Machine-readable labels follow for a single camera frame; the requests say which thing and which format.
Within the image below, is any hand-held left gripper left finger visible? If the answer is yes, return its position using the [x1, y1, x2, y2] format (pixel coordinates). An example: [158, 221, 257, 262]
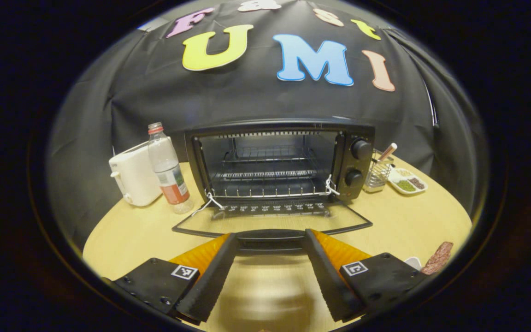
[102, 232, 240, 323]

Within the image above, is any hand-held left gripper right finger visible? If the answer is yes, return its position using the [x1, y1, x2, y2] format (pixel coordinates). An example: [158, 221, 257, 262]
[303, 229, 428, 323]

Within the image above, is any brown steak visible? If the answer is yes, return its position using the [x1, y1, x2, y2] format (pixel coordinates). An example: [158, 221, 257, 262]
[420, 241, 454, 276]

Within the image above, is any black electric oven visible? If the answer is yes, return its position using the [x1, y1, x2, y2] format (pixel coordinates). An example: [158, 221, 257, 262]
[172, 119, 377, 255]

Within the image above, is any clear plastic water bottle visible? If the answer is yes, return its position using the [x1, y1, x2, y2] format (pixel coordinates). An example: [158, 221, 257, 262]
[147, 122, 195, 214]

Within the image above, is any white seasoning dish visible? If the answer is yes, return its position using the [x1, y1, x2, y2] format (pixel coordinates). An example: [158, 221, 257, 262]
[386, 167, 429, 196]

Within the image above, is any white toaster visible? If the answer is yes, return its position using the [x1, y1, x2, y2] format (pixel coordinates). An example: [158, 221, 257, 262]
[109, 138, 165, 207]

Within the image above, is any black backdrop cloth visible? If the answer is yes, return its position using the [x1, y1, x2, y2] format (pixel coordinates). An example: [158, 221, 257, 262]
[47, 0, 488, 252]

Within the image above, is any metal wire basket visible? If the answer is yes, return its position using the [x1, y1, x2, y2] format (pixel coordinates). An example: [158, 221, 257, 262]
[363, 148, 395, 193]

